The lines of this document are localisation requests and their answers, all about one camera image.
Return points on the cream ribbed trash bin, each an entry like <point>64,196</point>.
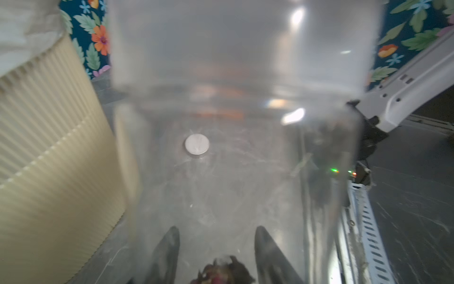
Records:
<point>61,189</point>

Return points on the white jar lid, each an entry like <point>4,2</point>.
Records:
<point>197,144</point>

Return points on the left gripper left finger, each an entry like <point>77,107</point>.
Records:
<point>163,266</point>

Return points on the clear jar with tea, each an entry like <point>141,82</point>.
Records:
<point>267,82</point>

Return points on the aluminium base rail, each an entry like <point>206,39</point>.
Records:
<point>398,227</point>

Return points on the white plastic bin liner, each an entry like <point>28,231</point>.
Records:
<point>28,29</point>

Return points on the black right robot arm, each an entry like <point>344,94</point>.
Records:
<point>386,107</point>

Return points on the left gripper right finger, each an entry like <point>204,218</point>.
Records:
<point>272,265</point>

